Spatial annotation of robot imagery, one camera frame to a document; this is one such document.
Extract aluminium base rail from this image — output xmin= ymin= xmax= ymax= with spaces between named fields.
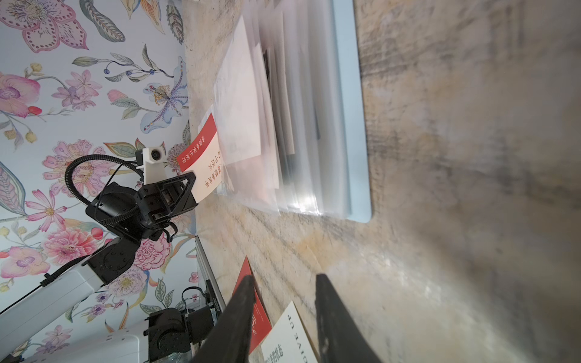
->
xmin=195 ymin=235 xmax=226 ymax=317

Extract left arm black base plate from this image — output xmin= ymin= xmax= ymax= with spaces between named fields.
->
xmin=144 ymin=281 xmax=222 ymax=362

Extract red card pink characters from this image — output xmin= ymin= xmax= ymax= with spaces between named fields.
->
xmin=233 ymin=257 xmax=272 ymax=353

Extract cream card red top band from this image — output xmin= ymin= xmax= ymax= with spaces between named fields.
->
xmin=177 ymin=111 xmax=224 ymax=204

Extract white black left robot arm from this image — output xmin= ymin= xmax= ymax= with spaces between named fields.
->
xmin=1 ymin=148 xmax=198 ymax=361

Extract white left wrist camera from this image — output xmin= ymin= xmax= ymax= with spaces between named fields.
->
xmin=135 ymin=147 xmax=166 ymax=185

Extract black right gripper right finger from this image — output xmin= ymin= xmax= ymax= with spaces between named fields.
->
xmin=316 ymin=274 xmax=381 ymax=362

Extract white card black text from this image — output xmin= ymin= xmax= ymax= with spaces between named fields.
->
xmin=261 ymin=302 xmax=318 ymax=363

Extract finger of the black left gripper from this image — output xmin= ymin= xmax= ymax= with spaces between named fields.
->
xmin=157 ymin=172 xmax=198 ymax=213

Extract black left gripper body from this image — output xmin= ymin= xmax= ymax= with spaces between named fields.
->
xmin=86 ymin=182 xmax=185 ymax=240

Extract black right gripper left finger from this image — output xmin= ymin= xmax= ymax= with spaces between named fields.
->
xmin=191 ymin=275 xmax=256 ymax=363

